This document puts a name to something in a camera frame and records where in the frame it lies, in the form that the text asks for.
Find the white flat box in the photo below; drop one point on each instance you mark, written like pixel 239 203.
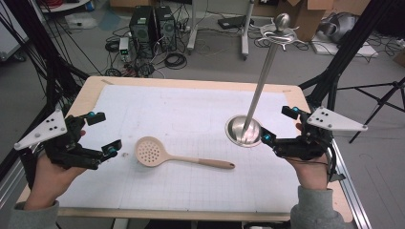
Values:
pixel 350 49

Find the person's left hand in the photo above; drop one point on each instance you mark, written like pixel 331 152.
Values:
pixel 47 181

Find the small bench power supply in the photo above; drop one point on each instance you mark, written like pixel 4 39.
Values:
pixel 124 47

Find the black tripod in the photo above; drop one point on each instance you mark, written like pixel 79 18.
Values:
pixel 396 84

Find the small cardboard box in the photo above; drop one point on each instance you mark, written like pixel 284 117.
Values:
pixel 400 58

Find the large cardboard box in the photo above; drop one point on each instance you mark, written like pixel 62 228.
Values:
pixel 305 22

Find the black computer tower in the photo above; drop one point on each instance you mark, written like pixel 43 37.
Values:
pixel 141 28
pixel 165 28

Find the silver grey device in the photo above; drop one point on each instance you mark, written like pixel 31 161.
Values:
pixel 344 25

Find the white gridded mat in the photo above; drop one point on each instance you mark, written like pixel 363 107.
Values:
pixel 191 111

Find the white desk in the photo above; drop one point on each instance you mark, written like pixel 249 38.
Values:
pixel 192 31

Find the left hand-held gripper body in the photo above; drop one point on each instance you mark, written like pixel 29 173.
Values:
pixel 63 149

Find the person's right hand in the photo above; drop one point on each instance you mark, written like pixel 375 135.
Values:
pixel 312 175

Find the black flat case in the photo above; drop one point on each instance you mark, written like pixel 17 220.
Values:
pixel 234 22

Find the black metal frame strut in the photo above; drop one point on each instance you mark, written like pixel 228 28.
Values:
pixel 354 44
pixel 41 41

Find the aluminium rail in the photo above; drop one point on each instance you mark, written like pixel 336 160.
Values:
pixel 9 187
pixel 353 197

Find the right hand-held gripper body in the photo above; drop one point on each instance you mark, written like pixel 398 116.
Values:
pixel 305 146

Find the white round table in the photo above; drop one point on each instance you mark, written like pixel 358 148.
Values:
pixel 63 7

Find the beige slotted skimmer spoon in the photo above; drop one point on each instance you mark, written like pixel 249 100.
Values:
pixel 149 152

